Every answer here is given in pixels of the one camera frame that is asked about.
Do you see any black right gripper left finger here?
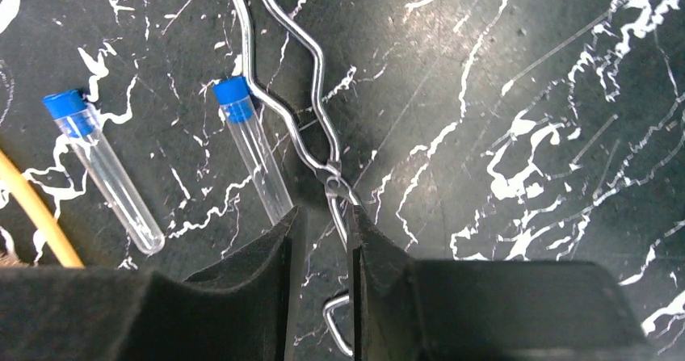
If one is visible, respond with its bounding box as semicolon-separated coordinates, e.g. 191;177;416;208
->
1;207;306;360

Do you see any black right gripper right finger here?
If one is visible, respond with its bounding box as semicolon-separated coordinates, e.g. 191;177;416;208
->
347;207;656;360

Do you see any amber rubber tube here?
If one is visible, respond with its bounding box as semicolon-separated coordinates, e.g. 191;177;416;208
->
1;152;85;268

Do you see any blue capped tube middle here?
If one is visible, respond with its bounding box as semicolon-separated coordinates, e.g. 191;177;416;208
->
212;76;293;225

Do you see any blue capped tube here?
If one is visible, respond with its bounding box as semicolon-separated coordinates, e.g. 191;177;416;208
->
42;90;166;255
212;76;293;225

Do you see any blue capped tube left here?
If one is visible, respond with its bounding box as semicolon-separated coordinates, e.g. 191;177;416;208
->
42;90;166;255

